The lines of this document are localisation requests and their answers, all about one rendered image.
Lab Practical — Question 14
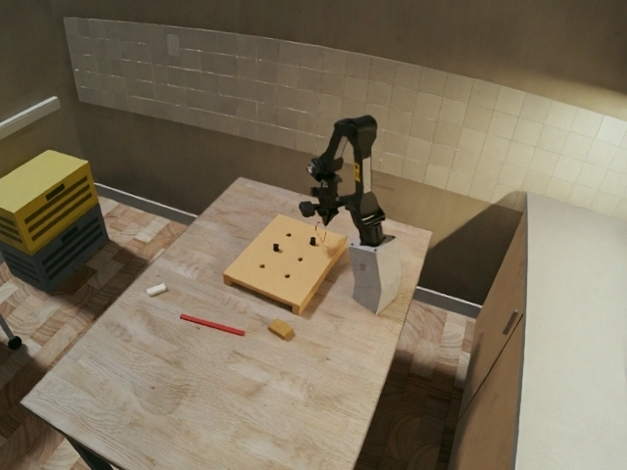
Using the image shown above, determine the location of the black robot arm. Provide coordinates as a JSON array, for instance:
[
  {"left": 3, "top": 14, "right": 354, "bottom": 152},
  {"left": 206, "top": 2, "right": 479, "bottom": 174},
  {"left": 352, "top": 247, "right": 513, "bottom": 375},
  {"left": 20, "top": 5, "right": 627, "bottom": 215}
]
[{"left": 307, "top": 115, "right": 386, "bottom": 247}]

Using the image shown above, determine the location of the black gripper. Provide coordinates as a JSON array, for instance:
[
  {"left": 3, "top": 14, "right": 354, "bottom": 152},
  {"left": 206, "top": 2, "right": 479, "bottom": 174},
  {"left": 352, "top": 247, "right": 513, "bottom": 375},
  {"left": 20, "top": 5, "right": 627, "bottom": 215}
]
[{"left": 299, "top": 187, "right": 350, "bottom": 226}]

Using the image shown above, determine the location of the red thin bar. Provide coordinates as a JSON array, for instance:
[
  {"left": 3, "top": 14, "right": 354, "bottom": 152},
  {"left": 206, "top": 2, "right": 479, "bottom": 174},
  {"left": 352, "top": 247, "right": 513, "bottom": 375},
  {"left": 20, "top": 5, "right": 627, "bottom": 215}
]
[{"left": 180, "top": 314, "right": 244, "bottom": 336}]

